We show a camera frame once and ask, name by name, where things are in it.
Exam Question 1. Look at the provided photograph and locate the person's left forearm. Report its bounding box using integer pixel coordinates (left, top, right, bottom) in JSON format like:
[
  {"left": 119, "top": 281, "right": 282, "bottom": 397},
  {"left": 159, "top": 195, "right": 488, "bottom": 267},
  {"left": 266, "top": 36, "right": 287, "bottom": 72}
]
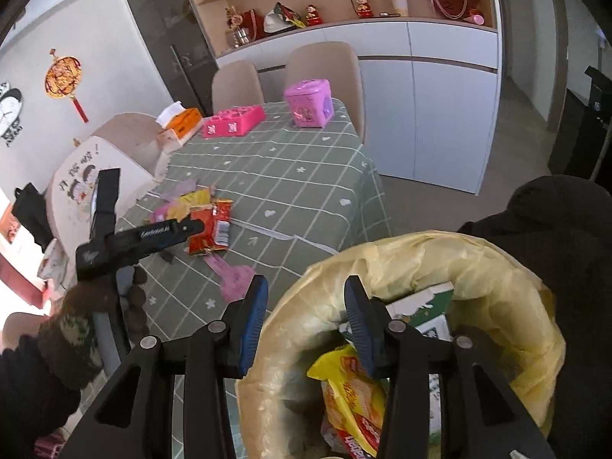
[{"left": 0, "top": 335, "right": 82, "bottom": 441}]

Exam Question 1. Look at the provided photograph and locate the black bag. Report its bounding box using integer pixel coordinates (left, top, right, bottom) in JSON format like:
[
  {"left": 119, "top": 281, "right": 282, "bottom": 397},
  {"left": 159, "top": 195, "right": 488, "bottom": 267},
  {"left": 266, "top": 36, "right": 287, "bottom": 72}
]
[{"left": 12, "top": 182, "right": 53, "bottom": 249}]

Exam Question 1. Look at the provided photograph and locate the black jacket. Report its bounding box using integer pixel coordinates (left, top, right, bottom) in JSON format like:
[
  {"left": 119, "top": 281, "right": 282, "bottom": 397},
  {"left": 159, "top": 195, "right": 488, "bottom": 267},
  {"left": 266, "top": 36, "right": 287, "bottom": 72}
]
[{"left": 456, "top": 175, "right": 612, "bottom": 459}]

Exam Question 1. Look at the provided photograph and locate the yellow snack packet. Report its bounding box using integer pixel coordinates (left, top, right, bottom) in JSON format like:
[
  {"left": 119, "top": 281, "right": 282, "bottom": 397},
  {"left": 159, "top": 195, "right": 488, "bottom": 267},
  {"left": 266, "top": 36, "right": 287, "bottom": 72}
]
[{"left": 306, "top": 344, "right": 390, "bottom": 436}]

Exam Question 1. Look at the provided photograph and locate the green checkered tablecloth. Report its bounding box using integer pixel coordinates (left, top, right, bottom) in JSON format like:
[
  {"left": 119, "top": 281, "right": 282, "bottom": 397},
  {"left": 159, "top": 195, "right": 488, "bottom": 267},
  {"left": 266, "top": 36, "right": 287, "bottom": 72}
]
[{"left": 79, "top": 98, "right": 393, "bottom": 436}]

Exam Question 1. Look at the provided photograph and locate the beige dining chair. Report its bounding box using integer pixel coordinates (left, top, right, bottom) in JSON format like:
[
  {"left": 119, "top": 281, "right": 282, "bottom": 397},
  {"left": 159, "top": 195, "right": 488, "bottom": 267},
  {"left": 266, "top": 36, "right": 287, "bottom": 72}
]
[
  {"left": 285, "top": 41, "right": 366, "bottom": 144},
  {"left": 211, "top": 60, "right": 265, "bottom": 118}
]

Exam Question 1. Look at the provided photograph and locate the dark glass cabinet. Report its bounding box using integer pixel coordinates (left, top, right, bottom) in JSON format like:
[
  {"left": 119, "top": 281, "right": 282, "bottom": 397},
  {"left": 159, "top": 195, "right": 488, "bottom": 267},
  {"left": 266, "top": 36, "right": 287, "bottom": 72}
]
[{"left": 119, "top": 0, "right": 218, "bottom": 118}]

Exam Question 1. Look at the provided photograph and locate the dark red bag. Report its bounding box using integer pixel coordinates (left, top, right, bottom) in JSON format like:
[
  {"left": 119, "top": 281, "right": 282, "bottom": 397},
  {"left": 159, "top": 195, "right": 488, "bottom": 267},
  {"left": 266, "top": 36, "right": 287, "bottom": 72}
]
[{"left": 238, "top": 8, "right": 265, "bottom": 41}]

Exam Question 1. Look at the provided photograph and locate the white green carton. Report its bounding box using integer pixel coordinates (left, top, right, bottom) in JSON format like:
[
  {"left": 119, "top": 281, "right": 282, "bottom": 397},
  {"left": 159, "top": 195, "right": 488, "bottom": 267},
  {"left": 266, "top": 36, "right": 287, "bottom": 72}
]
[{"left": 382, "top": 281, "right": 455, "bottom": 441}]

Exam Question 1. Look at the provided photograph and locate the white wooden shelf cabinet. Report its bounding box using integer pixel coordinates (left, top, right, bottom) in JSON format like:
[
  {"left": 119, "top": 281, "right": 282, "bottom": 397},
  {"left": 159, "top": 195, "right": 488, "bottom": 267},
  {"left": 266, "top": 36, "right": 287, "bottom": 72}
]
[{"left": 174, "top": 0, "right": 503, "bottom": 197}]

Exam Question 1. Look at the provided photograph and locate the person's left hand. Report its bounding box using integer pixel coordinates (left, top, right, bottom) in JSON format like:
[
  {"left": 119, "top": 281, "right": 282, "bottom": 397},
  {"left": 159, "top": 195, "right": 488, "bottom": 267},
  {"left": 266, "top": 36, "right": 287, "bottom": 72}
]
[{"left": 38, "top": 268, "right": 149, "bottom": 389}]

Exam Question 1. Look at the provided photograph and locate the yellow wrapper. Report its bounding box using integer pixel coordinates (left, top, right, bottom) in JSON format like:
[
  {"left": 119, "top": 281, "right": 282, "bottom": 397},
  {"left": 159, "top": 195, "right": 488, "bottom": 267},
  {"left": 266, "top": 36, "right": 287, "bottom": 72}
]
[{"left": 169, "top": 186, "right": 216, "bottom": 221}]

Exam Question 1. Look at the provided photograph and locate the square pink toy bin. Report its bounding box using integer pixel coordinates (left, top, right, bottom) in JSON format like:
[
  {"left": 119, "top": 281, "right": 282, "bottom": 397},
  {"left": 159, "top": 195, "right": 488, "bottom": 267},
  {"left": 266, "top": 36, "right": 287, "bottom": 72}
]
[{"left": 283, "top": 79, "right": 334, "bottom": 128}]

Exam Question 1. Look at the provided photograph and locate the red instant noodle packet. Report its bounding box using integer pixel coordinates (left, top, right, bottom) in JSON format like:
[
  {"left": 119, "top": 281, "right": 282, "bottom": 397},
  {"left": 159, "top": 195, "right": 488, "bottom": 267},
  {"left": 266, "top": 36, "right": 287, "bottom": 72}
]
[{"left": 188, "top": 199, "right": 233, "bottom": 256}]

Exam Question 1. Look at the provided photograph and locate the white bowl with food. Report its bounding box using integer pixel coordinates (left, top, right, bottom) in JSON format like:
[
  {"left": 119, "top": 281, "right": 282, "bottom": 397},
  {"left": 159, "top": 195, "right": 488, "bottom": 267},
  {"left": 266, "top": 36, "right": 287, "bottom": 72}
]
[{"left": 38, "top": 241, "right": 68, "bottom": 280}]

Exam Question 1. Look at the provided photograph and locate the panda wall clock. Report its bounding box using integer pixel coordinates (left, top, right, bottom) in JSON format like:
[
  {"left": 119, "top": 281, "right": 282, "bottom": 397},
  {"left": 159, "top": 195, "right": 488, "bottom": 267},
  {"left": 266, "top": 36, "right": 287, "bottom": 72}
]
[{"left": 0, "top": 81, "right": 24, "bottom": 146}]

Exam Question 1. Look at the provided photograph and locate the white trash bin yellow liner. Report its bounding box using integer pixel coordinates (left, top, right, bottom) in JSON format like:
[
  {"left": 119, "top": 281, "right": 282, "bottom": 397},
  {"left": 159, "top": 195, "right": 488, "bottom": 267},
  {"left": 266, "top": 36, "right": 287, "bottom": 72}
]
[{"left": 235, "top": 230, "right": 567, "bottom": 459}]

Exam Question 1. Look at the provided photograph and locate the red gold knot ornament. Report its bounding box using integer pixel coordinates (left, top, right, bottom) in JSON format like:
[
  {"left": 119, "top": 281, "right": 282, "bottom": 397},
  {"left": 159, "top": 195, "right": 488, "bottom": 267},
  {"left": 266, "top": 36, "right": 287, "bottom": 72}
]
[{"left": 44, "top": 48, "right": 91, "bottom": 124}]

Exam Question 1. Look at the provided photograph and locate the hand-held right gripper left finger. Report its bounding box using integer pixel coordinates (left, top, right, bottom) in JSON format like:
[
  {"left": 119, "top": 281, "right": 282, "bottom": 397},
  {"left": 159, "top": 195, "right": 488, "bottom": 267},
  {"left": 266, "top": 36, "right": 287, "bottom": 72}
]
[{"left": 57, "top": 275, "right": 269, "bottom": 459}]

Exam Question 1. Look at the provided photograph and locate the red white snack wrapper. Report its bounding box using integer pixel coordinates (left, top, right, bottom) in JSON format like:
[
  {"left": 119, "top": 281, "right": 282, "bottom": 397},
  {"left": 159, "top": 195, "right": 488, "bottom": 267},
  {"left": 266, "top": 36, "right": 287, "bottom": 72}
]
[{"left": 335, "top": 416, "right": 383, "bottom": 459}]

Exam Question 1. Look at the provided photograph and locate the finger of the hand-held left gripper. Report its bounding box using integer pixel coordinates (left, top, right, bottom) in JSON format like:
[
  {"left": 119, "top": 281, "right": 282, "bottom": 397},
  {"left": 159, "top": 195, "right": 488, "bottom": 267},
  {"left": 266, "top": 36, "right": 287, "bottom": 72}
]
[
  {"left": 88, "top": 168, "right": 121, "bottom": 249},
  {"left": 160, "top": 219, "right": 206, "bottom": 263}
]

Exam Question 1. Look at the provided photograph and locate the mesh food cover tent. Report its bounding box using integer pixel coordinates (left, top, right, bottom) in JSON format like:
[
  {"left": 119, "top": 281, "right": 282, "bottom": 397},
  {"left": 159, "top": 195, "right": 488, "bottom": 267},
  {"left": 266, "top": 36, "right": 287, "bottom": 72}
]
[{"left": 45, "top": 114, "right": 166, "bottom": 249}]

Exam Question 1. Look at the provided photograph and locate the orange tissue box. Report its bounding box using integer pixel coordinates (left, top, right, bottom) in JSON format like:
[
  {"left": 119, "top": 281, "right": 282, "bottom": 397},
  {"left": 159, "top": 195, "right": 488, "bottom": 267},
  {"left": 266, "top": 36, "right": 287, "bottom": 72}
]
[{"left": 156, "top": 100, "right": 204, "bottom": 150}]

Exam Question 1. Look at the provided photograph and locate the flat pink toy box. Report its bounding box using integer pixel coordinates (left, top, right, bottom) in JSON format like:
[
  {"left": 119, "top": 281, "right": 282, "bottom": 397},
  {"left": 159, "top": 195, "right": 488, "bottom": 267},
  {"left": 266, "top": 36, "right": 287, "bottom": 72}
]
[{"left": 202, "top": 105, "right": 266, "bottom": 139}]

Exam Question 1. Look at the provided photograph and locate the pale pink wrapper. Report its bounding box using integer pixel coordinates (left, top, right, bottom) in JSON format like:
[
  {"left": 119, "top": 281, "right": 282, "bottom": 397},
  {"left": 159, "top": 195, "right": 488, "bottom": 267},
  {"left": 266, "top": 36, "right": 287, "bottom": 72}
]
[{"left": 154, "top": 178, "right": 199, "bottom": 223}]

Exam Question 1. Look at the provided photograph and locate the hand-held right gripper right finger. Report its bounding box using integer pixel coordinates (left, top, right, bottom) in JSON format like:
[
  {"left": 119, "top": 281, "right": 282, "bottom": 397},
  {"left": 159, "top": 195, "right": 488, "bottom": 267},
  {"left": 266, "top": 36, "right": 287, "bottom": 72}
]
[{"left": 344, "top": 276, "right": 550, "bottom": 459}]

